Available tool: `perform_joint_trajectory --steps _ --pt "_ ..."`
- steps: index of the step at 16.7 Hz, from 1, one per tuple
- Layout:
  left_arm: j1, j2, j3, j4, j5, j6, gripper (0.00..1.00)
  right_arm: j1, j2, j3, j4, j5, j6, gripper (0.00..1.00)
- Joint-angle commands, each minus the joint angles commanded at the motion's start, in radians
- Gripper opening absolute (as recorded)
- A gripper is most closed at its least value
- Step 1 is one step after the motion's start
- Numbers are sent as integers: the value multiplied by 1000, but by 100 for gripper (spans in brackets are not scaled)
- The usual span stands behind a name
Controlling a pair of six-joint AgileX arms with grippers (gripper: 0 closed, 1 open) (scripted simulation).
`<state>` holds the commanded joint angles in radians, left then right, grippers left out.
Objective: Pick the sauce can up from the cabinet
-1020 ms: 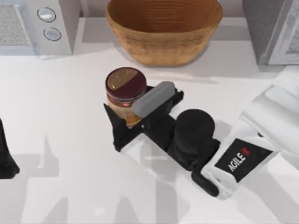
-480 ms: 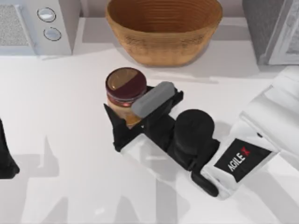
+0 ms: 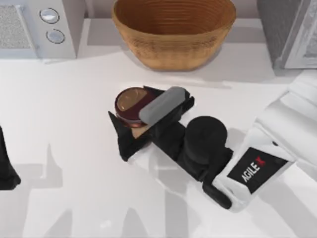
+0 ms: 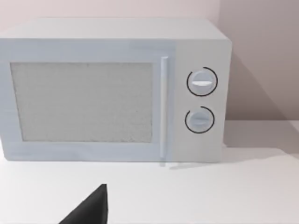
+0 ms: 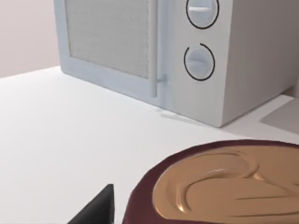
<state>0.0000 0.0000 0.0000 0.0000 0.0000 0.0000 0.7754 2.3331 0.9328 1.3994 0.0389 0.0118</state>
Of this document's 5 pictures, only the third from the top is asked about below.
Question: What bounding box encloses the dark red round can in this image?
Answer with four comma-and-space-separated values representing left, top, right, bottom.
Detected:
114, 86, 156, 129

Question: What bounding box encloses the pale grey rounded box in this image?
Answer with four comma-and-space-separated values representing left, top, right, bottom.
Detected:
138, 86, 186, 125

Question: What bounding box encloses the tan coaster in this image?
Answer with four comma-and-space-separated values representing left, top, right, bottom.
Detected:
131, 125, 151, 139

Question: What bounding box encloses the brown woven basket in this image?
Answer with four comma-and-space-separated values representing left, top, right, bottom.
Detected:
111, 0, 237, 73

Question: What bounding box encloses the pale microwave oven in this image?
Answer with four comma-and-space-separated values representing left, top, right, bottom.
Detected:
0, 0, 86, 60

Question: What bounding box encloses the small microwave knob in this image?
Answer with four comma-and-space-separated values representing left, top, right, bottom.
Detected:
45, 28, 66, 44

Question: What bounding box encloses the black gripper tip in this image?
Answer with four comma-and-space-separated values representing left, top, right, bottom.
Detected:
0, 126, 22, 191

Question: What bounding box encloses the large microwave knob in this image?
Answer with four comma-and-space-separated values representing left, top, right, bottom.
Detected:
39, 7, 61, 24

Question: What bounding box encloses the grey cabinet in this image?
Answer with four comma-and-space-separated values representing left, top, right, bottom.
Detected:
256, 0, 317, 70

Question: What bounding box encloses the speckled microwave door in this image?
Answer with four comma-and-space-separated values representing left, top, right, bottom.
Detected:
0, 4, 38, 52

